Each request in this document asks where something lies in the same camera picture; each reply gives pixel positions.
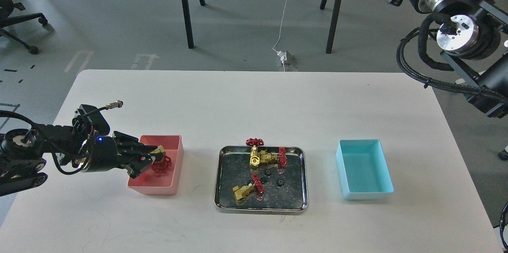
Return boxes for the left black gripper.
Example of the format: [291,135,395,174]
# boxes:
[82,131,164,179]

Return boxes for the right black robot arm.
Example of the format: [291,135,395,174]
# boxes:
[386,0,508,118]

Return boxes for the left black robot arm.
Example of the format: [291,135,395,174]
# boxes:
[0,100,172,196]

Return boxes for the pink plastic box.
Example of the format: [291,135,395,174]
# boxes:
[127,135,184,195]

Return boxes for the blue plastic box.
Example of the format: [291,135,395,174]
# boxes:
[336,139,395,200]

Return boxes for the white power adapter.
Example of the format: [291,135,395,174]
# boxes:
[272,47,287,65]

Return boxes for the metal tray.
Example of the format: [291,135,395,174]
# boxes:
[214,145,309,214]

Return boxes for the black office chair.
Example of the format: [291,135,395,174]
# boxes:
[0,0,48,54]

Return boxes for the brass valve upright red handle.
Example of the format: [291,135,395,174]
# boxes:
[245,138,264,169]

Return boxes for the brass valve side red handle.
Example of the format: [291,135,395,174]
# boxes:
[260,147,287,168]

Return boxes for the white cable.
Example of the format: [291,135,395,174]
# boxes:
[272,0,294,71]

